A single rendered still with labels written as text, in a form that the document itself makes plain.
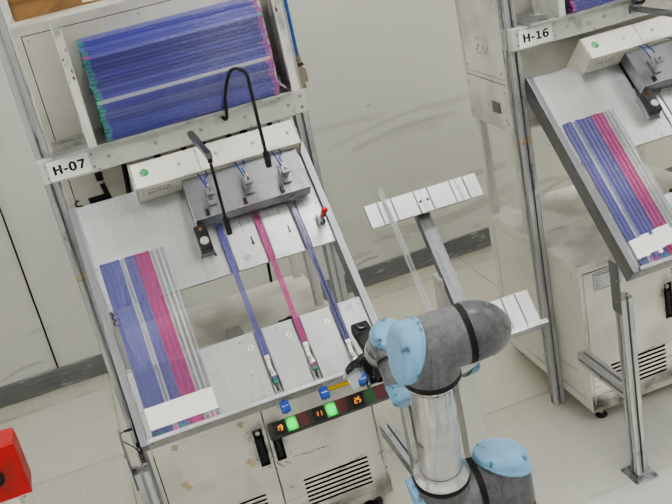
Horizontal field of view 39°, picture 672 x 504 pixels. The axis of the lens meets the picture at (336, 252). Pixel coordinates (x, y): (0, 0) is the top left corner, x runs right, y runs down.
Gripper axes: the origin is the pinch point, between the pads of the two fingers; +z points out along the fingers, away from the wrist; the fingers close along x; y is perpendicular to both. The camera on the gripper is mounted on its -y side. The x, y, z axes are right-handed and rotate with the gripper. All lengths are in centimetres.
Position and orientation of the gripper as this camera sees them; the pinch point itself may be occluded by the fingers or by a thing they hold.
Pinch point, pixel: (366, 369)
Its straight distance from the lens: 246.8
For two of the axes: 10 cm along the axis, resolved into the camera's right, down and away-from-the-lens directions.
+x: 9.3, -3.0, 2.2
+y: 3.6, 8.6, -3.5
